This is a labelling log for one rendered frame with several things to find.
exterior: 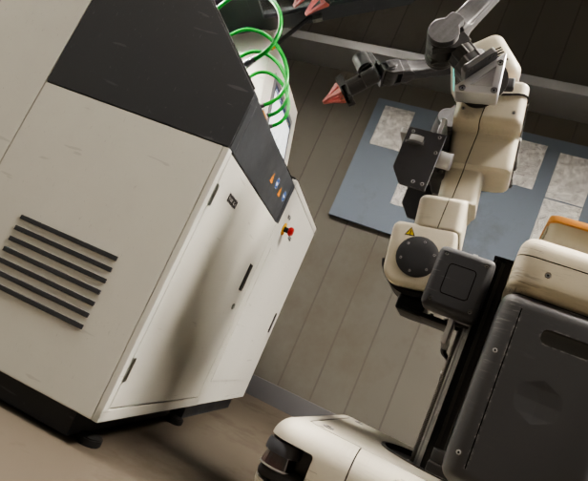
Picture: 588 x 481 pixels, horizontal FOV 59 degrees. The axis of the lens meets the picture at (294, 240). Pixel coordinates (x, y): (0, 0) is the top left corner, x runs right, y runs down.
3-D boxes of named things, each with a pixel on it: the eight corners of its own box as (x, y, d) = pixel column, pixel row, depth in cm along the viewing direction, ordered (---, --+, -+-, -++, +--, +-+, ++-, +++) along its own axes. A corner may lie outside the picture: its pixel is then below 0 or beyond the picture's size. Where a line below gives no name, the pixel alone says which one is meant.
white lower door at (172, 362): (110, 409, 122) (233, 154, 133) (102, 406, 122) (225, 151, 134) (199, 397, 184) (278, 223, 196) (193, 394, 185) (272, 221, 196)
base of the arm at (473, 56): (498, 50, 120) (494, 79, 131) (477, 27, 124) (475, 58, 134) (465, 71, 121) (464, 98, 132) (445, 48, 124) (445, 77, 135)
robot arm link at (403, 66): (506, 52, 180) (493, 75, 190) (499, 40, 183) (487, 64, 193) (388, 68, 174) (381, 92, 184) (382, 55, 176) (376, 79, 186)
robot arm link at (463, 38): (474, 43, 126) (472, 58, 131) (451, 16, 130) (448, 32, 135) (442, 61, 126) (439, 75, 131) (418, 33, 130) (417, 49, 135)
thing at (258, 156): (234, 154, 135) (259, 101, 138) (219, 149, 136) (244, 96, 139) (276, 221, 195) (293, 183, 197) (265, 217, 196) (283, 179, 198)
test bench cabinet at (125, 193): (81, 453, 118) (229, 147, 131) (-107, 348, 131) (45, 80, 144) (187, 424, 185) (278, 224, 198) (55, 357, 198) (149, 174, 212)
